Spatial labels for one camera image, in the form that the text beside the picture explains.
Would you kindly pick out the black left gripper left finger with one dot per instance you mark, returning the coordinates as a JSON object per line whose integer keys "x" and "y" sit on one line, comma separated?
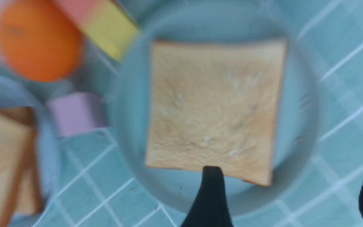
{"x": 210, "y": 207}

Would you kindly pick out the toast slice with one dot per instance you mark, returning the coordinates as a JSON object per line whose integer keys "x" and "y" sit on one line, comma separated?
{"x": 216, "y": 105}
{"x": 29, "y": 199}
{"x": 17, "y": 150}

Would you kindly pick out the green centre plate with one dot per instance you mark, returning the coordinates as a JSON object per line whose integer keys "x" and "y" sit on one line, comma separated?
{"x": 228, "y": 21}

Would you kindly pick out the pink cube block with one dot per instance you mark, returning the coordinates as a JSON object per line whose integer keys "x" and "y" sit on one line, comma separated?
{"x": 77, "y": 113}

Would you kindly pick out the pink and yellow block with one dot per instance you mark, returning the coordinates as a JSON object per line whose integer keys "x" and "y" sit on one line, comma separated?
{"x": 104, "y": 22}

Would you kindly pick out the orange fruit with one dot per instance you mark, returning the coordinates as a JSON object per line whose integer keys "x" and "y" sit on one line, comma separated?
{"x": 38, "y": 42}

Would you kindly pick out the light blue bread plate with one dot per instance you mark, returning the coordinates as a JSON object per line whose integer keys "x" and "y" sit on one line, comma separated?
{"x": 46, "y": 146}

